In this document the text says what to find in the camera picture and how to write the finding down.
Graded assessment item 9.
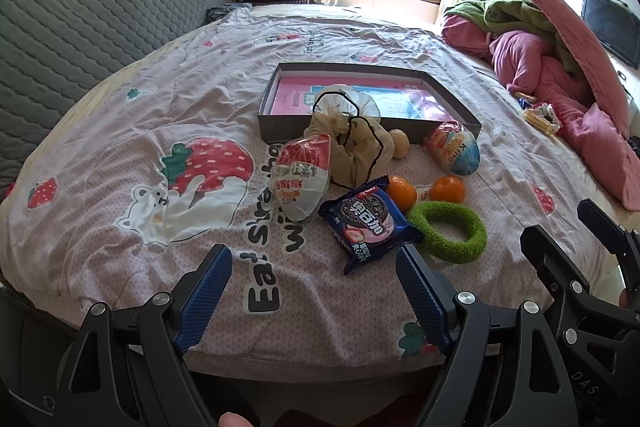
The brown walnut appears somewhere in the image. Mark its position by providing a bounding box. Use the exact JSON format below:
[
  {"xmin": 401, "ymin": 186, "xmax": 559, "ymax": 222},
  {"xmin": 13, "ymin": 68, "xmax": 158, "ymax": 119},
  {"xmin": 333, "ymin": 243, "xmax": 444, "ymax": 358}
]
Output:
[{"xmin": 389, "ymin": 129, "xmax": 410, "ymax": 159}]

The yellow snack packet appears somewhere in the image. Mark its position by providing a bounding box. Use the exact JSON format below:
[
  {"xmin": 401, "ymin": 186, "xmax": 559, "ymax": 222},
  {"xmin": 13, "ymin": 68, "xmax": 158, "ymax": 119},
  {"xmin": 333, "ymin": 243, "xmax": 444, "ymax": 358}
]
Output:
[{"xmin": 522, "ymin": 103, "xmax": 563, "ymax": 135}]

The orange tangerine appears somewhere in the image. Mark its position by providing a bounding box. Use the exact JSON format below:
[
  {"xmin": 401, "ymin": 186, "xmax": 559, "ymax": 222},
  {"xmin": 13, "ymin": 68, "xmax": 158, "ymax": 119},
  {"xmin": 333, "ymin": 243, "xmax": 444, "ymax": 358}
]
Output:
[
  {"xmin": 386, "ymin": 175, "xmax": 417, "ymax": 211},
  {"xmin": 429, "ymin": 175, "xmax": 466, "ymax": 204}
]

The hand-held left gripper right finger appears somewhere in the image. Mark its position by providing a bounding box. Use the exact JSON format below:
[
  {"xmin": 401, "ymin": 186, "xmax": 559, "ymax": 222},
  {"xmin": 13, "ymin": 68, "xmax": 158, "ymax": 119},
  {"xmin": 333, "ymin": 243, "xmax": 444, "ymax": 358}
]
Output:
[{"xmin": 395, "ymin": 244, "xmax": 581, "ymax": 427}]

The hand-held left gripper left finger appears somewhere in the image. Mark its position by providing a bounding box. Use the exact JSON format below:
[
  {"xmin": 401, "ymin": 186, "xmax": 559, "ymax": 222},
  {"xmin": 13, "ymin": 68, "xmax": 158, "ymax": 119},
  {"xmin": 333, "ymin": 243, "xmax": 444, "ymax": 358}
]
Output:
[{"xmin": 55, "ymin": 244, "xmax": 233, "ymax": 427}]

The beige drawstring pouch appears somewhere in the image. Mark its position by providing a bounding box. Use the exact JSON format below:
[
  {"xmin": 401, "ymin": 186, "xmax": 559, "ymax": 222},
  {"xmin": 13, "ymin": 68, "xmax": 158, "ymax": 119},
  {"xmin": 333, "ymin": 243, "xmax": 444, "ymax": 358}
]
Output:
[{"xmin": 304, "ymin": 84, "xmax": 396, "ymax": 188}]

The black television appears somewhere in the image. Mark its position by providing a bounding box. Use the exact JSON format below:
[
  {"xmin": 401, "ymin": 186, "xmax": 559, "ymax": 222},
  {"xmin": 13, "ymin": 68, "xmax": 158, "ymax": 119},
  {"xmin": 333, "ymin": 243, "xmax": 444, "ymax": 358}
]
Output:
[{"xmin": 581, "ymin": 0, "xmax": 640, "ymax": 70}]

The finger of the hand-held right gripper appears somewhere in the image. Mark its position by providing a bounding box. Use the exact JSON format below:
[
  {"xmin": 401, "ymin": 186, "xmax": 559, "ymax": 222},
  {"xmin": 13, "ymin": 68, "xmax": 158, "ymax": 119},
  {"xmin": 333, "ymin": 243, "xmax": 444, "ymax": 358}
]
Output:
[
  {"xmin": 577, "ymin": 199, "xmax": 640, "ymax": 269},
  {"xmin": 520, "ymin": 224, "xmax": 593, "ymax": 338}
]

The green fuzzy hair ring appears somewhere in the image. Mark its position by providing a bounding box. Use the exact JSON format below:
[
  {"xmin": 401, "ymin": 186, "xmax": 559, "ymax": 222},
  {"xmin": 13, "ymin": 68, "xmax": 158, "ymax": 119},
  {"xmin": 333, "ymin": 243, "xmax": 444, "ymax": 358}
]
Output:
[{"xmin": 407, "ymin": 201, "xmax": 487, "ymax": 264}]

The red white egg toy pack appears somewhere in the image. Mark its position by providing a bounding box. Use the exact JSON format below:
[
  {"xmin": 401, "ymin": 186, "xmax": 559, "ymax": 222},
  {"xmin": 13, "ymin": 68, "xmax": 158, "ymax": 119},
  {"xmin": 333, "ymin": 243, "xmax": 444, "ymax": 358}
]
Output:
[{"xmin": 268, "ymin": 133, "xmax": 332, "ymax": 216}]

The strawberry printed bed sheet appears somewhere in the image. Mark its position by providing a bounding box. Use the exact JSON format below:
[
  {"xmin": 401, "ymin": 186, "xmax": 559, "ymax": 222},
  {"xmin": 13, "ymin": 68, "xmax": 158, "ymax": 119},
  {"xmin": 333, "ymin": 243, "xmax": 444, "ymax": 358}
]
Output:
[{"xmin": 0, "ymin": 4, "xmax": 626, "ymax": 375}]

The grey quilted headboard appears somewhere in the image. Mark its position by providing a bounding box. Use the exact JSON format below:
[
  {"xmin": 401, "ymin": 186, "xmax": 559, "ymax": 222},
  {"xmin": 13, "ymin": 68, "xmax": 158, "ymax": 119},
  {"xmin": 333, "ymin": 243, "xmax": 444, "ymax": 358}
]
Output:
[{"xmin": 0, "ymin": 0, "xmax": 233, "ymax": 188}]

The shallow grey cardboard box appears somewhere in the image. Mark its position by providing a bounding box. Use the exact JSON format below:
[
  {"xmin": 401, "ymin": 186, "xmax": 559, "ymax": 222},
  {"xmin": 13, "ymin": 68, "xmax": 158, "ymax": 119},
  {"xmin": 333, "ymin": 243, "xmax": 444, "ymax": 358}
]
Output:
[{"xmin": 257, "ymin": 63, "xmax": 482, "ymax": 145}]

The dark floral cloth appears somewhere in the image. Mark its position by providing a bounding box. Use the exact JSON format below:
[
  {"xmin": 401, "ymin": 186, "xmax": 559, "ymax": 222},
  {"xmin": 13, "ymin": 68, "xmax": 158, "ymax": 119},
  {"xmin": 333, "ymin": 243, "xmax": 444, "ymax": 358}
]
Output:
[{"xmin": 205, "ymin": 3, "xmax": 252, "ymax": 26}]

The red blue egg toy pack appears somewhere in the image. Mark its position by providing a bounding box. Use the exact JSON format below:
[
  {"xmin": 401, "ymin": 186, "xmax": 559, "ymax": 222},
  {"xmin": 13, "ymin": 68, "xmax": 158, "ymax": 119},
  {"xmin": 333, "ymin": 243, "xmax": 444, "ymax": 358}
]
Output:
[{"xmin": 424, "ymin": 120, "xmax": 481, "ymax": 178}]

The green blanket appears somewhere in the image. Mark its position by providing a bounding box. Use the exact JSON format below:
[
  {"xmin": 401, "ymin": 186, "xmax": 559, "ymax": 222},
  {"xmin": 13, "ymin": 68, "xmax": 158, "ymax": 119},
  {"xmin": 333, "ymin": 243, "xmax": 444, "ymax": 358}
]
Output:
[{"xmin": 445, "ymin": 0, "xmax": 586, "ymax": 75}]

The pink quilt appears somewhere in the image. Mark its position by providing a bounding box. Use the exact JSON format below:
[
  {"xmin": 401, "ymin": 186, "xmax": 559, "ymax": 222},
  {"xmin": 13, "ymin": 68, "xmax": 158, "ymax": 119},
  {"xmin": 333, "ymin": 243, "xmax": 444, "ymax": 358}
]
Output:
[{"xmin": 440, "ymin": 14, "xmax": 640, "ymax": 210}]

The blue cookie packet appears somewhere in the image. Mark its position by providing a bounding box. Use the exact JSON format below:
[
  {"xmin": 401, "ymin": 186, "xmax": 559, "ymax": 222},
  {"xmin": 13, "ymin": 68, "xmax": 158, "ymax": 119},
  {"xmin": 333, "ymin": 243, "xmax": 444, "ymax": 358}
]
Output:
[{"xmin": 318, "ymin": 175, "xmax": 423, "ymax": 276}]

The pink quilted mat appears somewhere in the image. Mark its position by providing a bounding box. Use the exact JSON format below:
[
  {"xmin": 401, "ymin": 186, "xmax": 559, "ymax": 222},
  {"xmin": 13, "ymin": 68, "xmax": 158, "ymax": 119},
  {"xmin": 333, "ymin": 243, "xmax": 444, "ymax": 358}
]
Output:
[{"xmin": 490, "ymin": 0, "xmax": 632, "ymax": 138}]

